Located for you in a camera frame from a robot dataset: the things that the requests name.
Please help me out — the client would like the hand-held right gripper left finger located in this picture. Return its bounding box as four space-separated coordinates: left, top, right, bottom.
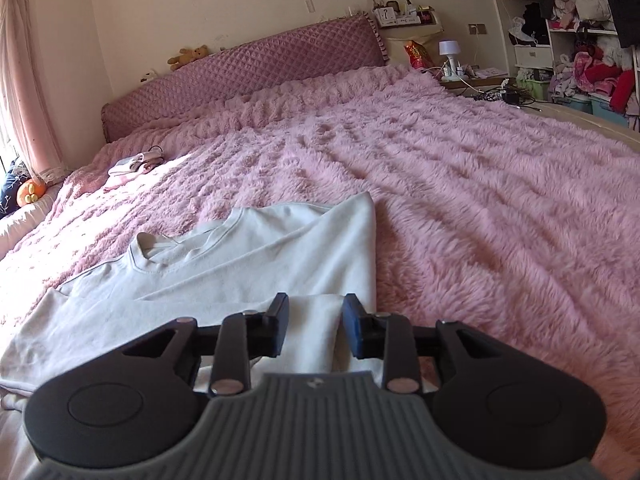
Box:
121 292 291 395

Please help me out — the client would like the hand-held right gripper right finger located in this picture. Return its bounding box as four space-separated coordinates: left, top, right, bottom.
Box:
341 293 502 395

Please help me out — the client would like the white printed shirt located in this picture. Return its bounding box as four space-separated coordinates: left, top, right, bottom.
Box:
0 191 388 398

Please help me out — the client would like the pile of clothes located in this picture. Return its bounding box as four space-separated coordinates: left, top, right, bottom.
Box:
505 0 640 116

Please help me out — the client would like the pink fluffy blanket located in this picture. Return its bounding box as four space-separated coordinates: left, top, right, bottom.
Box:
0 62 640 480

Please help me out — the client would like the small pink white garment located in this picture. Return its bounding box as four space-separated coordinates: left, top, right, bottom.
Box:
107 146 166 179

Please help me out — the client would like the purple quilted headboard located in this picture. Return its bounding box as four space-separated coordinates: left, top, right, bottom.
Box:
101 12 390 143

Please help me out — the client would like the white bedding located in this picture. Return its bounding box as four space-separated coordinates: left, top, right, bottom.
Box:
0 187 68 263

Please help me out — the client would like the red snack bag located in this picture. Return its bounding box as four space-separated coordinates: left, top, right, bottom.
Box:
404 40 436 70

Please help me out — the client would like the wooden nightstand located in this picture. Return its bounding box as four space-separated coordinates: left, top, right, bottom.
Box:
440 64 517 95

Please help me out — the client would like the orange plush toy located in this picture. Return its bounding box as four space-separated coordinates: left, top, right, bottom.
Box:
16 177 47 208

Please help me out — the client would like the brown teddy bear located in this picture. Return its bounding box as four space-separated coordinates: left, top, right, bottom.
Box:
167 45 210 72

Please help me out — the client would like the cream padded headboard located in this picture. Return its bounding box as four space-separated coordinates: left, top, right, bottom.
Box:
384 22 447 69

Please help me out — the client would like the white table lamp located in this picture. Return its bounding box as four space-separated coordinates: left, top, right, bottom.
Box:
438 40 462 79

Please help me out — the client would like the green storage box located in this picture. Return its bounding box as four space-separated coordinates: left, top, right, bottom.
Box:
516 76 552 102

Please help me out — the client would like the navy patterned pillow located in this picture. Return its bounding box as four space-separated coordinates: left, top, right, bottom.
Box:
0 156 29 219

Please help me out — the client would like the white desktop organizer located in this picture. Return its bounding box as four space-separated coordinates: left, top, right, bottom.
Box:
372 0 439 29

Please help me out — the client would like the white wardrobe shelf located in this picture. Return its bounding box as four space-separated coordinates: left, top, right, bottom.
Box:
501 0 640 117

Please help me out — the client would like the pink curtain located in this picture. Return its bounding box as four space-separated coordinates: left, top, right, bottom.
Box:
0 0 66 182

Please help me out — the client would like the black cable bundle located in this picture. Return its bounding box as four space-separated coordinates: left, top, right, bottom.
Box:
477 79 543 109

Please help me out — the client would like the beige bed frame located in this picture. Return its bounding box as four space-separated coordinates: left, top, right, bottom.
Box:
542 101 640 135

